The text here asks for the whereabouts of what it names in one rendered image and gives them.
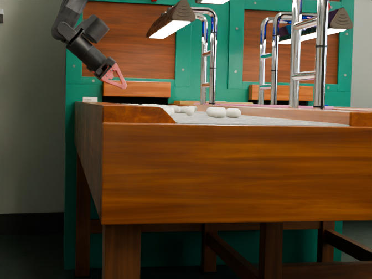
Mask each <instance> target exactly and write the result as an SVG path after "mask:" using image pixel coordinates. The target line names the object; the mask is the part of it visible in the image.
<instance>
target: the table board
mask: <svg viewBox="0 0 372 279"><path fill-rule="evenodd" d="M366 220H372V127H359V126H290V125H222V124H187V123H118V122H103V123H102V136H101V209H100V222H101V225H138V224H203V223H267V222H301V221H366Z"/></svg>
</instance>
